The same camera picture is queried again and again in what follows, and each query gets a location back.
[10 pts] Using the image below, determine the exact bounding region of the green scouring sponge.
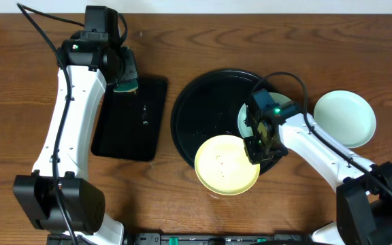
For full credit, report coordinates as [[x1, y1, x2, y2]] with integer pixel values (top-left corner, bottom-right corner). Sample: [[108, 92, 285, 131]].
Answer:
[[114, 79, 138, 93]]

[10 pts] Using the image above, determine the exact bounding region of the light blue plate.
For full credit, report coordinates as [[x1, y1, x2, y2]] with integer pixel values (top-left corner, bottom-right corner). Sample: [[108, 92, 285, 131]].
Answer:
[[237, 92, 291, 138], [314, 91, 376, 148]]

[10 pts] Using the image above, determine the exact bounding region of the yellow plate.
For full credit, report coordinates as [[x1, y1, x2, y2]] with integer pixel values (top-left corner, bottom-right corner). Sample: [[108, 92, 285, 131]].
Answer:
[[195, 135, 260, 195]]

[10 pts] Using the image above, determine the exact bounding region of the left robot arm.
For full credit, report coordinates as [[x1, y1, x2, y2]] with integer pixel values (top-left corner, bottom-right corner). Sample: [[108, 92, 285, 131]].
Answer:
[[13, 27, 138, 244]]

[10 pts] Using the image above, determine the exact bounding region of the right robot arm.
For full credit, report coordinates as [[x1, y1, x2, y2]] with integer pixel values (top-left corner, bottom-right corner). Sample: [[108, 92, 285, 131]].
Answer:
[[238, 102, 392, 244]]

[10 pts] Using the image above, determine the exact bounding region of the black rectangular tray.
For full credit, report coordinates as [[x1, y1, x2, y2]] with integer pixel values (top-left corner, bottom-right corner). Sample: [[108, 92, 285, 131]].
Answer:
[[91, 76, 168, 161]]

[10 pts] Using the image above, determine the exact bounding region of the black round tray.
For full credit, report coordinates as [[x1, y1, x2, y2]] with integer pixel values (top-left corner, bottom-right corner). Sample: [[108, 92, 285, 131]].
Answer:
[[170, 69, 285, 176]]

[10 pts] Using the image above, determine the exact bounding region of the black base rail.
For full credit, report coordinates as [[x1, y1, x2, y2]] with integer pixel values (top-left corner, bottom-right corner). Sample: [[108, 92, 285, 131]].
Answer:
[[121, 233, 317, 245]]

